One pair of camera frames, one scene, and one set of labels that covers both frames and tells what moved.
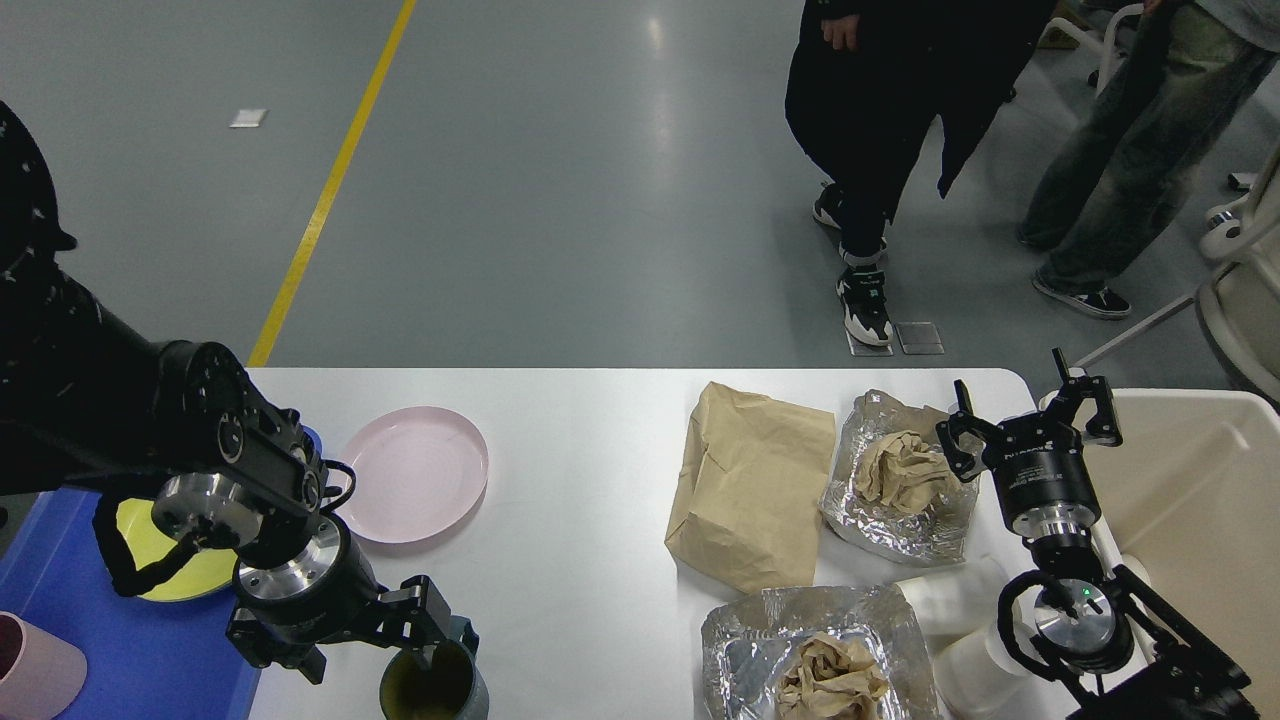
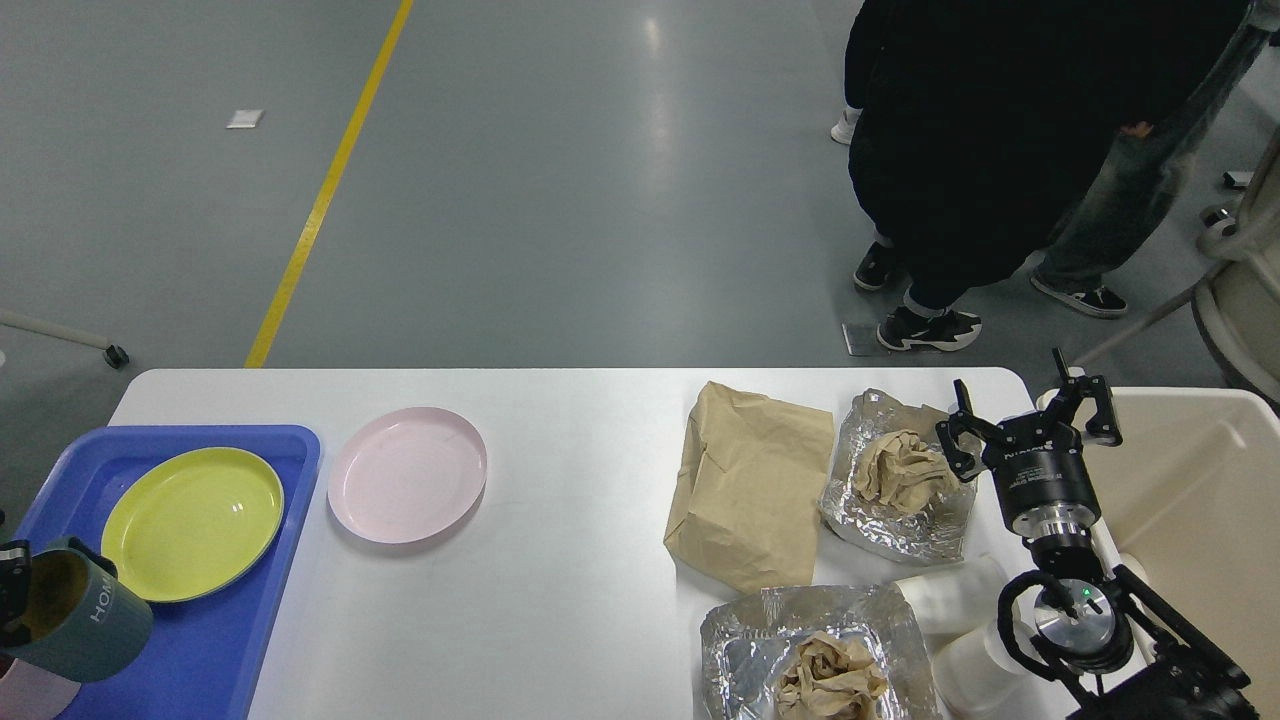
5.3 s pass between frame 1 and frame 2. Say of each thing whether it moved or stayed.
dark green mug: moved
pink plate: stayed
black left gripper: moved
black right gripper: stayed
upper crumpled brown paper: stayed
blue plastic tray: stayed
